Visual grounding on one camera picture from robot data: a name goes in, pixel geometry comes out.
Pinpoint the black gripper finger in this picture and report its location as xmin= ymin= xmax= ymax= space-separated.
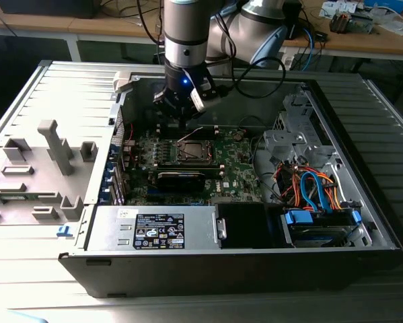
xmin=153 ymin=87 xmax=186 ymax=131
xmin=183 ymin=100 xmax=206 ymax=131

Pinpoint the thin metal locking lever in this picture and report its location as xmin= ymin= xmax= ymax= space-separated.
xmin=177 ymin=127 xmax=205 ymax=142

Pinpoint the silver green CPU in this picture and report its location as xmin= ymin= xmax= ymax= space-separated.
xmin=183 ymin=142 xmax=205 ymax=160

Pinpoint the metal socket cover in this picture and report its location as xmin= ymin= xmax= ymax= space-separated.
xmin=176 ymin=139 xmax=216 ymax=163

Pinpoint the CPU socket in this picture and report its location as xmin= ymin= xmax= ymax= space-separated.
xmin=176 ymin=138 xmax=217 ymax=164

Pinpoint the black graphics card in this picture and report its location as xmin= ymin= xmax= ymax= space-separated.
xmin=148 ymin=170 xmax=206 ymax=194

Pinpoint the green motherboard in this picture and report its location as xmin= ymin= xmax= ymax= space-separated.
xmin=120 ymin=127 xmax=266 ymax=207

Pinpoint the silver drive cage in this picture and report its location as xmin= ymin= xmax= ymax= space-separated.
xmin=263 ymin=92 xmax=339 ymax=169

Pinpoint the wooden desk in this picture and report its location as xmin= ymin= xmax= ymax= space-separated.
xmin=0 ymin=0 xmax=403 ymax=73

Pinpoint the white power strip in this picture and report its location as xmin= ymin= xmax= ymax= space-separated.
xmin=279 ymin=46 xmax=297 ymax=71

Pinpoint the grey parts rack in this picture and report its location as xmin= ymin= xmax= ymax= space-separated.
xmin=0 ymin=119 xmax=101 ymax=227

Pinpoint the silver metal latch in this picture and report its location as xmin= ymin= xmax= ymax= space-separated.
xmin=215 ymin=217 xmax=227 ymax=240

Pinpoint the black upright stand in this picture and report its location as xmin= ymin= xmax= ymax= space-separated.
xmin=284 ymin=0 xmax=305 ymax=41

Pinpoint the silver power supply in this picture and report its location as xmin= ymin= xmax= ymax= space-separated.
xmin=85 ymin=204 xmax=223 ymax=252

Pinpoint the black rectangular device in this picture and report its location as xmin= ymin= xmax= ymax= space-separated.
xmin=0 ymin=0 xmax=98 ymax=20

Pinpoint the blue carrier hard disk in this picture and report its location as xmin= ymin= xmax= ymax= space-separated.
xmin=281 ymin=205 xmax=364 ymax=249

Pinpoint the black PC case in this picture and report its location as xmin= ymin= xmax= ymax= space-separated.
xmin=58 ymin=69 xmax=403 ymax=299

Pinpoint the copper heatsink cooler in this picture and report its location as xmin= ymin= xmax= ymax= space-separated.
xmin=328 ymin=9 xmax=353 ymax=34

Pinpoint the white printed packet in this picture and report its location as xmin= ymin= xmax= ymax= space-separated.
xmin=318 ymin=0 xmax=361 ymax=18

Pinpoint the green RAM stick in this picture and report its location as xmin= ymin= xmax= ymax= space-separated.
xmin=1 ymin=192 xmax=59 ymax=202

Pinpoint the grey metal computer part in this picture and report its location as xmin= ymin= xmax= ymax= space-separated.
xmin=351 ymin=9 xmax=379 ymax=34

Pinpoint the blue box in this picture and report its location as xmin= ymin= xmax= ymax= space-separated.
xmin=363 ymin=0 xmax=403 ymax=13

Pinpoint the clear plastic bag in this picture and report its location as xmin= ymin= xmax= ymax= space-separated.
xmin=375 ymin=13 xmax=403 ymax=37

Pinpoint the light blue plastic object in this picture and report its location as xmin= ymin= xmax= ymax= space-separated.
xmin=6 ymin=309 xmax=52 ymax=323

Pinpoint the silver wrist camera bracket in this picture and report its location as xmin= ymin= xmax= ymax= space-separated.
xmin=188 ymin=77 xmax=219 ymax=112

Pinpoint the black camera cable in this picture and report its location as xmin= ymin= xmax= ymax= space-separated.
xmin=217 ymin=55 xmax=287 ymax=99

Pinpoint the blue hanging cable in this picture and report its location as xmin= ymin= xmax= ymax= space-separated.
xmin=301 ymin=26 xmax=318 ymax=72

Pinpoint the blue flat data cable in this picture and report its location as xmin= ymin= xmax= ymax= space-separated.
xmin=300 ymin=170 xmax=333 ymax=213

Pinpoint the orange red wire bundle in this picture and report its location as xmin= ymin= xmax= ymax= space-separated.
xmin=277 ymin=164 xmax=344 ymax=210

